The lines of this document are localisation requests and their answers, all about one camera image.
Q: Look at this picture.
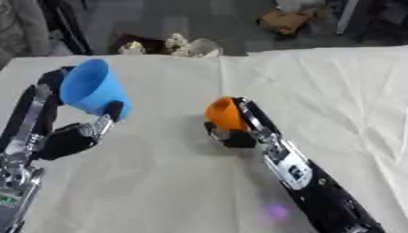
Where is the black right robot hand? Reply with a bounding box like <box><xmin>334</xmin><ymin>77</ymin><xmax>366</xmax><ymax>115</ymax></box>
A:
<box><xmin>202</xmin><ymin>96</ymin><xmax>284</xmax><ymax>149</ymax></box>

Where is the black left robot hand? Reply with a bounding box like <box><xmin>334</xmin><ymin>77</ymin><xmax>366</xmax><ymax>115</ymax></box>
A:
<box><xmin>0</xmin><ymin>65</ymin><xmax>128</xmax><ymax>167</ymax></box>

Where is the orange plastic cup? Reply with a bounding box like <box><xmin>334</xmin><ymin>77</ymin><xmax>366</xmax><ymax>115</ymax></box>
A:
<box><xmin>204</xmin><ymin>96</ymin><xmax>250</xmax><ymax>133</ymax></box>

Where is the blue plastic cup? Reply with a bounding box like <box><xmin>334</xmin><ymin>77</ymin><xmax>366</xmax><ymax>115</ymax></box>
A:
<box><xmin>57</xmin><ymin>58</ymin><xmax>133</xmax><ymax>122</ymax></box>

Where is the black tripod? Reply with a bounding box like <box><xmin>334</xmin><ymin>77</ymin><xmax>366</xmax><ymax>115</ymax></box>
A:
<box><xmin>36</xmin><ymin>0</ymin><xmax>96</xmax><ymax>56</ymax></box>

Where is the person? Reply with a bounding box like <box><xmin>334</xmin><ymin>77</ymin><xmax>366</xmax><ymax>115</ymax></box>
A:
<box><xmin>0</xmin><ymin>0</ymin><xmax>53</xmax><ymax>62</ymax></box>

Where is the dark chair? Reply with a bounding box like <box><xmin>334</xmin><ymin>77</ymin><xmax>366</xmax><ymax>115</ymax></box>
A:
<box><xmin>325</xmin><ymin>0</ymin><xmax>408</xmax><ymax>46</ymax></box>

